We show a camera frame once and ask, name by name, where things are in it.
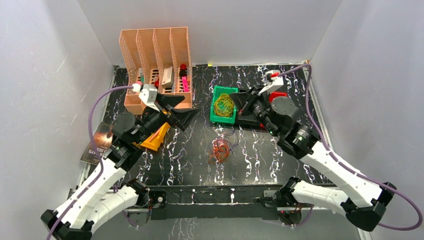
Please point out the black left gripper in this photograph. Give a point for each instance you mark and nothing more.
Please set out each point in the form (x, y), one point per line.
(166, 114)

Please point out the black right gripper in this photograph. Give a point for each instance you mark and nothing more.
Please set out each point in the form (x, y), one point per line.
(251, 99)

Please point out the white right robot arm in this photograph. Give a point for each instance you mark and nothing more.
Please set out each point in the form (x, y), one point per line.
(360, 200)

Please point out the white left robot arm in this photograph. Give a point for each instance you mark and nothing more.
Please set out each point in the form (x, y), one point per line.
(85, 211)

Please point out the black plastic bin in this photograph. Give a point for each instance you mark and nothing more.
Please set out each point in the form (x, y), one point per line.
(247, 118)

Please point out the pink highlighter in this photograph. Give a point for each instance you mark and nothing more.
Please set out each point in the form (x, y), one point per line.
(185, 84)

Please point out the green plastic bin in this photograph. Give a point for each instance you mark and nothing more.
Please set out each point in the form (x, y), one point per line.
(222, 109)

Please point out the white box in organizer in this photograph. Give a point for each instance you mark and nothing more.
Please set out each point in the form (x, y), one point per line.
(168, 77)

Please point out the red plastic bin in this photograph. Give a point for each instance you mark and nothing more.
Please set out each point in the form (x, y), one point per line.
(276, 96)

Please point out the red black stamp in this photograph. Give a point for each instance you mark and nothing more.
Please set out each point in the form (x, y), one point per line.
(183, 71)

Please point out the yellow plastic bin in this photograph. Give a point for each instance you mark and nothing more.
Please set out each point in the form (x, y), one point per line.
(149, 132)

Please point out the peach desk file organizer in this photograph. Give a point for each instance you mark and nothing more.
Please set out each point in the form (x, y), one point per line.
(147, 52)

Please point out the dark illustrated book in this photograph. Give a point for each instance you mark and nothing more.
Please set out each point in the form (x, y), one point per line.
(103, 138)

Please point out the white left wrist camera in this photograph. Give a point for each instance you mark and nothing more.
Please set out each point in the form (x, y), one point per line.
(147, 93)

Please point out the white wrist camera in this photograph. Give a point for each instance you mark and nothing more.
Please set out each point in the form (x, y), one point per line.
(273, 82)
(147, 93)

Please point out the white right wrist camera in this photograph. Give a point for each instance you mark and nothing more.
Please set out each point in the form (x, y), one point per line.
(273, 82)

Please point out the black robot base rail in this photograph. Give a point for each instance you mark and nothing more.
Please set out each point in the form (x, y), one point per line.
(219, 202)

